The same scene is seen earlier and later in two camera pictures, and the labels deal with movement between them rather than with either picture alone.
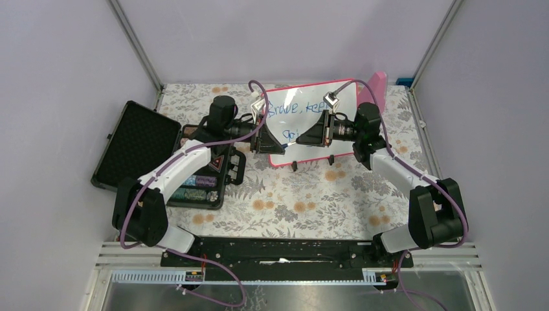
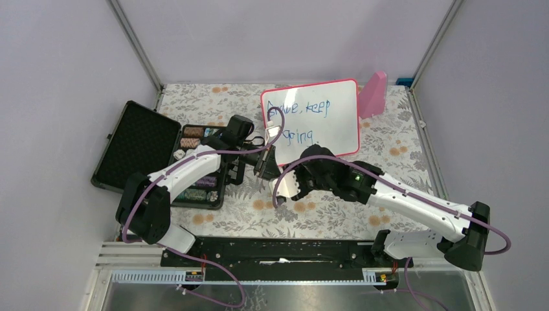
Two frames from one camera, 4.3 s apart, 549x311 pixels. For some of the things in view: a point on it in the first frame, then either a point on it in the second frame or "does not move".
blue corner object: [406, 81] does not move
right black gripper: [320, 135] -> [299, 168]
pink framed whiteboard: [292, 110] does not move
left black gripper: [263, 141] -> [267, 166]
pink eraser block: [379, 83] does not move
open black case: [140, 138] does not move
